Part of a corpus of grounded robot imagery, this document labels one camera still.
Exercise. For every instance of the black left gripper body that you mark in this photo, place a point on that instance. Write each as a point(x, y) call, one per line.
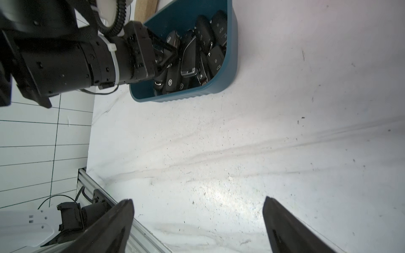
point(44, 68)

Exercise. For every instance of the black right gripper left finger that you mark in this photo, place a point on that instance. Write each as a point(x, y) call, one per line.
point(109, 234)

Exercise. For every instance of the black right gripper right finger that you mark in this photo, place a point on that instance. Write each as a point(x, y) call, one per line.
point(287, 234)

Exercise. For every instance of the black car key top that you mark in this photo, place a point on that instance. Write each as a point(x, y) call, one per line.
point(159, 83)

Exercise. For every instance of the chrome black car key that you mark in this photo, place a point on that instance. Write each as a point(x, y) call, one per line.
point(173, 39)

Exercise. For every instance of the silver edged smart key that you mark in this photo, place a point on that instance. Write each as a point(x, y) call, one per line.
point(190, 59)

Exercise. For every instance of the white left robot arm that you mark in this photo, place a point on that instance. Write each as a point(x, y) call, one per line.
point(68, 20)

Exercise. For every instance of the teal storage box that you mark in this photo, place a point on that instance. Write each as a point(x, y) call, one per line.
point(180, 16)

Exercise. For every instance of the aluminium mounting rail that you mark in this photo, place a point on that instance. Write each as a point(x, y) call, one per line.
point(141, 240)

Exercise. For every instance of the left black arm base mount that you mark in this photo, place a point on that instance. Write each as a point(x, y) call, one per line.
point(75, 219)

